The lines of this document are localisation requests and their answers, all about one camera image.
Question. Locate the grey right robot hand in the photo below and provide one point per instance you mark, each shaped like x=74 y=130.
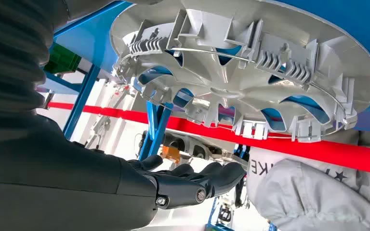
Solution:
x=60 y=185

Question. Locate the blue metal shelf rack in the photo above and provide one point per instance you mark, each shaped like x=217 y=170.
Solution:
x=363 y=25

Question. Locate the green plastic crate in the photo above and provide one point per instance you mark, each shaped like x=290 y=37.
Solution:
x=62 y=60

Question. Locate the person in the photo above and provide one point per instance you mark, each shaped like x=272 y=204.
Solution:
x=309 y=197

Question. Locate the red barrier belt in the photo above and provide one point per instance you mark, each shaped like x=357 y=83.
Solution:
x=331 y=153

